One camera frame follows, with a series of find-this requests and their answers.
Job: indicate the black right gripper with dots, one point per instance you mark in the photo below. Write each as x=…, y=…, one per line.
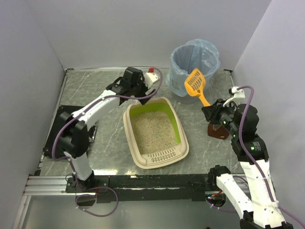
x=213, y=114

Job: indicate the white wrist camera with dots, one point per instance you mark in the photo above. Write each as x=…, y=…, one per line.
x=150, y=77
x=236, y=95

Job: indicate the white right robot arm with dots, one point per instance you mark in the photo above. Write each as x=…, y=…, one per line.
x=260, y=210

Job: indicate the brown wooden metronome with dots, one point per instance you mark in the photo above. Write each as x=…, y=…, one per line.
x=217, y=131

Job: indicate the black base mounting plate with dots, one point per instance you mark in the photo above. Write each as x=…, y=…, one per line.
x=109, y=188

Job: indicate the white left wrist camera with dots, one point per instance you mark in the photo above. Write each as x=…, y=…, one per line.
x=150, y=77

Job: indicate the beige green litter box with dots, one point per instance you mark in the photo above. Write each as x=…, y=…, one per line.
x=161, y=158

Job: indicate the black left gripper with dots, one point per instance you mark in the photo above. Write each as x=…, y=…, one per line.
x=143, y=90

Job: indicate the beige cat litter pellets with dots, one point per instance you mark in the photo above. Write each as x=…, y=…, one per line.
x=153, y=132

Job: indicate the aluminium frame rail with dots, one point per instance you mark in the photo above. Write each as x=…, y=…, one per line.
x=45, y=186

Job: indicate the orange plastic litter scoop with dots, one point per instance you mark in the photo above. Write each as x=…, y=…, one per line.
x=195, y=84

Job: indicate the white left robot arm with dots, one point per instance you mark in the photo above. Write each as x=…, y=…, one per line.
x=72, y=140

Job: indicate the grey bin with blue bag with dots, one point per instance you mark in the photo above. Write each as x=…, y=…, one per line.
x=198, y=53

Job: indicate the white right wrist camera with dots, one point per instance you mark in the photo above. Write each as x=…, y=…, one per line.
x=236, y=95

